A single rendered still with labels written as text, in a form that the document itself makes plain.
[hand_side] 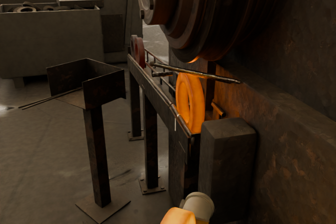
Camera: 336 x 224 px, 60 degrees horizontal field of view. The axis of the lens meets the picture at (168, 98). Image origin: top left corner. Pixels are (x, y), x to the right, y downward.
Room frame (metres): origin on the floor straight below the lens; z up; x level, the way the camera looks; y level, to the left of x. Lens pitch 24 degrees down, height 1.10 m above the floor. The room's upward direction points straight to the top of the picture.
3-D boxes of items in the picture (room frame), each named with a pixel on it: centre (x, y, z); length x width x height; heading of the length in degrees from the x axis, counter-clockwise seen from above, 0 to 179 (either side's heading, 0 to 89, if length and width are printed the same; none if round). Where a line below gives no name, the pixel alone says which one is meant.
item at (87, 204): (1.17, 0.35, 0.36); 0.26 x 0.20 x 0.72; 49
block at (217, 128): (0.53, -0.13, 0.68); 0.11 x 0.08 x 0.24; 104
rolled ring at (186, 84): (0.76, -0.06, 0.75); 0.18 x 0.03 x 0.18; 13
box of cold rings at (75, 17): (3.25, 1.29, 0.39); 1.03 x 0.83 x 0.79; 108
